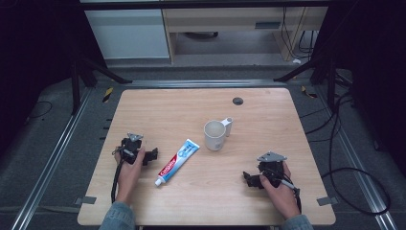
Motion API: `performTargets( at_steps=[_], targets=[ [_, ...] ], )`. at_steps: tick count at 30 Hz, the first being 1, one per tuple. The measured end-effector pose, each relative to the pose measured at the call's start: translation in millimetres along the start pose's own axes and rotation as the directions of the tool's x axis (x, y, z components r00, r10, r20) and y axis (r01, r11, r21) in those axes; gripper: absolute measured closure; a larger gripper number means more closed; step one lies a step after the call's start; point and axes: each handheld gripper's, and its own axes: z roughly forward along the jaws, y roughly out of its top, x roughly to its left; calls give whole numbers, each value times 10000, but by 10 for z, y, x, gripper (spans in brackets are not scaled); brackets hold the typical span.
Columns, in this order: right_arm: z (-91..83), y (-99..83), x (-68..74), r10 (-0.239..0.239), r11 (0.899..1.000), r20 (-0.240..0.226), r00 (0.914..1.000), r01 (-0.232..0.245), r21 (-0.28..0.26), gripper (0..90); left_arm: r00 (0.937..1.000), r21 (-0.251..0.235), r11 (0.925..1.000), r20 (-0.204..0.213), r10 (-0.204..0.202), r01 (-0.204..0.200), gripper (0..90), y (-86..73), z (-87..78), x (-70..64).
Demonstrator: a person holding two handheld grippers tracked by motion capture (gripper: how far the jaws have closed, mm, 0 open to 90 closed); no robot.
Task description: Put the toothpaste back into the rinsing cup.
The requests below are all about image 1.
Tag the white cup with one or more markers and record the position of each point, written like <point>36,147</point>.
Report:
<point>217,134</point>

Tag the yellow black floor tape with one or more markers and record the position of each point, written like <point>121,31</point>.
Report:
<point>107,94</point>
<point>308,92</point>

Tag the black metal stand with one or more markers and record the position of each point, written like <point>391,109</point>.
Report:
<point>83,73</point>
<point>319,72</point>

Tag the aluminium floor rail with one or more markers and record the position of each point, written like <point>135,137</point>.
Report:
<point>204,83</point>
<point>360,166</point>
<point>48,166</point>

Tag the toothpaste tube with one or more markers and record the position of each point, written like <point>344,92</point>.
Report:
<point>177,162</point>

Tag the grey tape piece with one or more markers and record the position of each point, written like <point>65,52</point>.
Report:
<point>327,201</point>
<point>85,200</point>

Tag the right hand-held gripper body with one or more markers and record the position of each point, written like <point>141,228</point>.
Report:
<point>272,167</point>

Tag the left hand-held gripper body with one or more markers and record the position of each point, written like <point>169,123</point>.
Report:
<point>131,147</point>

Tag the person's right hand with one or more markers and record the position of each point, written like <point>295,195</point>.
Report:
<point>279,193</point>

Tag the person's left hand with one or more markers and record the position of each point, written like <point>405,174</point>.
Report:
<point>128,179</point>

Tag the white cabinet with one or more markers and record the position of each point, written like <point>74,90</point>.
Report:
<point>127,33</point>

